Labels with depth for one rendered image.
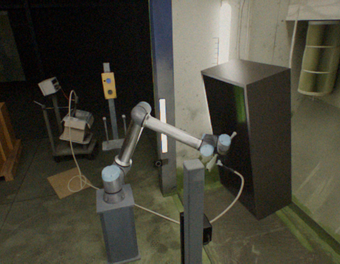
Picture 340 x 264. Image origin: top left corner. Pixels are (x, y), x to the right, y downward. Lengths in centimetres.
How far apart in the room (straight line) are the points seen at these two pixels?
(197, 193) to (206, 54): 212
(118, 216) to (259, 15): 237
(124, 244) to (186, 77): 172
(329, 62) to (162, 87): 165
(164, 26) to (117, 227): 185
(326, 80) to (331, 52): 28
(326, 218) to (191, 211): 226
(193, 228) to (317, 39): 244
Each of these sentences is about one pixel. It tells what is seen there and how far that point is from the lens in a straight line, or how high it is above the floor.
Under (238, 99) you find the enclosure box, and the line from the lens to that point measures 242.
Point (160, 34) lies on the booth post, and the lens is 256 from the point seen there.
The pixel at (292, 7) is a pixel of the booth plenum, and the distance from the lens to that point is 313.
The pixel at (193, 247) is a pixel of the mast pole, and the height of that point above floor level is 134.
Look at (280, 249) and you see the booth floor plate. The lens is 276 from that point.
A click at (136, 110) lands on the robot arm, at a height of 142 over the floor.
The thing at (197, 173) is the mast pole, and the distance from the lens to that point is 71.
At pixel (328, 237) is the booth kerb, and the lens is 292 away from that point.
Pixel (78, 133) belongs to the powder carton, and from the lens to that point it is 412.
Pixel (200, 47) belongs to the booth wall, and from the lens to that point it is 270.
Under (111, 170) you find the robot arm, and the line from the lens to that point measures 214.
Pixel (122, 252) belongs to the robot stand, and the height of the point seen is 13.
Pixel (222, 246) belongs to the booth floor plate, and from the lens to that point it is 266.
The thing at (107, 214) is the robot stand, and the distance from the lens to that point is 222.
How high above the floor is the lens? 201
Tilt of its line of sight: 24 degrees down
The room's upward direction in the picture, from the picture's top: 2 degrees counter-clockwise
